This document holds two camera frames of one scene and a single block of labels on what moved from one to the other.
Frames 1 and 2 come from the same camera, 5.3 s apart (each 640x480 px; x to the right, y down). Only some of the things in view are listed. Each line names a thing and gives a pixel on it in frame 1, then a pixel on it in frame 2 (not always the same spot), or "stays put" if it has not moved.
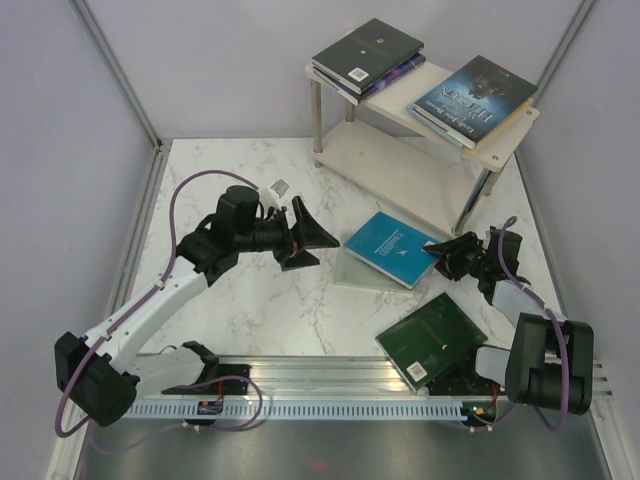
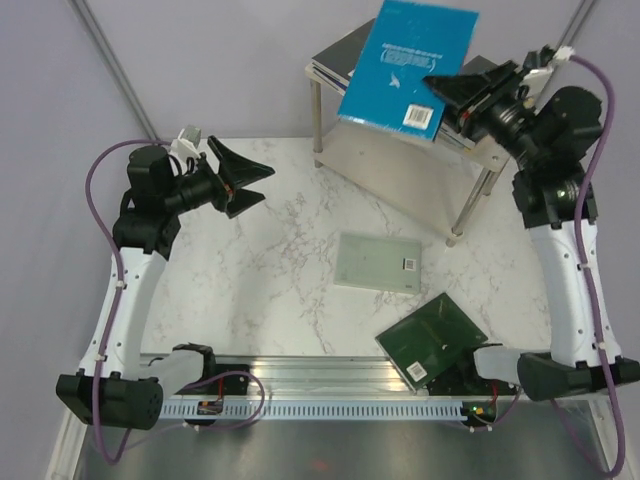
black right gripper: (448, 254) to (458, 90)
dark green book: (425, 343) stays put
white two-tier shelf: (387, 147) stays put
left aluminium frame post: (84, 14) stays put
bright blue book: (393, 249) to (404, 44)
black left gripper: (307, 233) to (239, 172)
